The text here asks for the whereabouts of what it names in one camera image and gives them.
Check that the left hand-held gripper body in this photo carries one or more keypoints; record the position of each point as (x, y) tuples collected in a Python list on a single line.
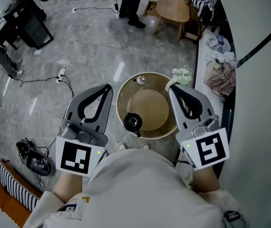
[(76, 155)]

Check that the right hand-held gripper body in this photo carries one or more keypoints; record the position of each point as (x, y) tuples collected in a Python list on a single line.
[(211, 148)]

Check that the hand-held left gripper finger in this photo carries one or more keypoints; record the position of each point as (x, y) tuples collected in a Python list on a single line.
[(74, 103), (105, 117)]

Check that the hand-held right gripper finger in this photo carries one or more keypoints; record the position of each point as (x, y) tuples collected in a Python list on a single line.
[(177, 113), (197, 95)]

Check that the black kettle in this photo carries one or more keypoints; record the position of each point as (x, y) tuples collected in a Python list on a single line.
[(133, 122)]

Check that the person's left forearm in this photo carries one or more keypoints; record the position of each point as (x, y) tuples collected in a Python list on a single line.
[(66, 186)]

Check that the person's right forearm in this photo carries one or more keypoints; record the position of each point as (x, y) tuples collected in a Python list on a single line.
[(205, 179)]

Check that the small blue object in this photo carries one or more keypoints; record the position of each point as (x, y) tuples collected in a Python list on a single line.
[(222, 100)]

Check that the round wooden side table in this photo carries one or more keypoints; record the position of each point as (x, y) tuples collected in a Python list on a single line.
[(123, 98)]

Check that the white low platform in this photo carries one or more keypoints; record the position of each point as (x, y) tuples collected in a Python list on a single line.
[(200, 68)]

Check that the white vase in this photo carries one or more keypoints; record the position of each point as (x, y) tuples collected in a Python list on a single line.
[(169, 85)]

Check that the plaid cloth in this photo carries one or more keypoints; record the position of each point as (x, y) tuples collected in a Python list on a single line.
[(221, 79)]

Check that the white power strip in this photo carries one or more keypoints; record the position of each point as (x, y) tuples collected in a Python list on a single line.
[(61, 76)]

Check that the person's left white sneaker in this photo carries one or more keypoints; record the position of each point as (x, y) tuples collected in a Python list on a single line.
[(122, 146)]

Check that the person's white sneaker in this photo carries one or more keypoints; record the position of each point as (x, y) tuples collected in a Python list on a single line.
[(145, 145), (122, 146)]

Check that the small white flower bunch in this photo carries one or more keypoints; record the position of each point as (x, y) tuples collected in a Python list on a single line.
[(188, 182)]

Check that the person's right white sneaker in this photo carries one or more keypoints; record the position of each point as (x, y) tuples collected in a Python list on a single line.
[(145, 145)]

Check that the white printed t-shirt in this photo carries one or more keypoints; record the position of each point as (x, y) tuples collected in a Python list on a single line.
[(137, 186)]

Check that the black-white striped cushion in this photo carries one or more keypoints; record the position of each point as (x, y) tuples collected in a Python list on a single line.
[(14, 186)]

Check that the black cabinet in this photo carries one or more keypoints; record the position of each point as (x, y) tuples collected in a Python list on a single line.
[(36, 32)]

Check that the orange sofa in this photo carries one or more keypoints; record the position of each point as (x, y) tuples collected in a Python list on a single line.
[(12, 205)]

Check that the black-white striped garment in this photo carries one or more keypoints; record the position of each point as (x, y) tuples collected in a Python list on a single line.
[(202, 7)]

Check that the wooden chair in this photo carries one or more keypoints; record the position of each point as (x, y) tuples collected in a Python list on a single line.
[(172, 7)]

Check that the open wooden box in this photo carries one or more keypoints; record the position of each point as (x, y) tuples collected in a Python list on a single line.
[(150, 8)]

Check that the dark desk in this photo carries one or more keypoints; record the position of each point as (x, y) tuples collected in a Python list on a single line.
[(7, 25)]

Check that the black wall base trim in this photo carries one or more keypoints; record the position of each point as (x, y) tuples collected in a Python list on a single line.
[(230, 108)]

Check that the black wall strip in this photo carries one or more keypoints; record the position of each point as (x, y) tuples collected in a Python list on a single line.
[(263, 47)]

